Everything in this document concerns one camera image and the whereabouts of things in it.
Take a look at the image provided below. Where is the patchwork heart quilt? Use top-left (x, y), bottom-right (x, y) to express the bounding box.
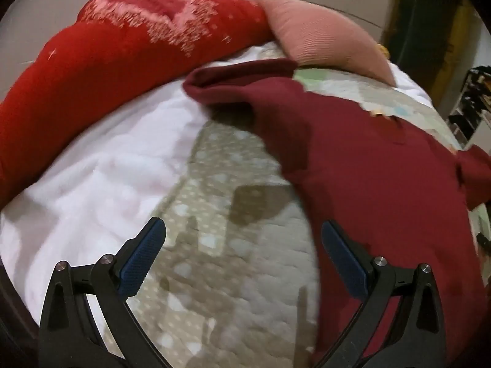
top-left (91, 59), bottom-right (491, 368)

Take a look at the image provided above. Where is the white headboard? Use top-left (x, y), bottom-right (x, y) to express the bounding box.
top-left (1, 0), bottom-right (88, 76)

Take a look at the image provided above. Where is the pink corduroy pillow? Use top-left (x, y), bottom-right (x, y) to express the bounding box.
top-left (256, 0), bottom-right (395, 86)

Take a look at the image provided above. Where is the white fleece blanket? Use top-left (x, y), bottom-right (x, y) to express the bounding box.
top-left (0, 41), bottom-right (292, 338)

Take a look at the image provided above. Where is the dark red sweater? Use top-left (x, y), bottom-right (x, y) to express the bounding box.
top-left (183, 59), bottom-right (490, 366)

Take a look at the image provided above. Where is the wooden door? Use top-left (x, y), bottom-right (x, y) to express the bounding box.
top-left (384, 0), bottom-right (474, 106)

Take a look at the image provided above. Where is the red floral comforter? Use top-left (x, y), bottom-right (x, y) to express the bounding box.
top-left (1, 0), bottom-right (272, 204)

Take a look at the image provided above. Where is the cluttered white shelf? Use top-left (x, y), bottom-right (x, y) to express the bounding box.
top-left (446, 66), bottom-right (490, 153)

